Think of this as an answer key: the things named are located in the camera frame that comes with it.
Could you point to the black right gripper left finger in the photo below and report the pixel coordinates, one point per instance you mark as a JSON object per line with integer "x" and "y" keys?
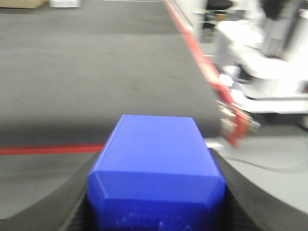
{"x": 42, "y": 192}

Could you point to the blue plastic bottle-shaped part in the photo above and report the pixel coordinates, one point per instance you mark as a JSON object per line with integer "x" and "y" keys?
{"x": 155, "y": 173}

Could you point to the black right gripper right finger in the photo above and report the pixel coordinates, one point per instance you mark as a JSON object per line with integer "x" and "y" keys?
{"x": 250, "y": 207}

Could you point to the white machine beside conveyor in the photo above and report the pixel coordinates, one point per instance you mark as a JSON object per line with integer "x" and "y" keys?
{"x": 264, "y": 57}

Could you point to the red conveyor side rail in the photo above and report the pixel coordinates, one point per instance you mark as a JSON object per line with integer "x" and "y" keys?
{"x": 211, "y": 74}

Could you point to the large cardboard box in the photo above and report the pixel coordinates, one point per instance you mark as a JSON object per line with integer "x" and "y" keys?
{"x": 22, "y": 4}

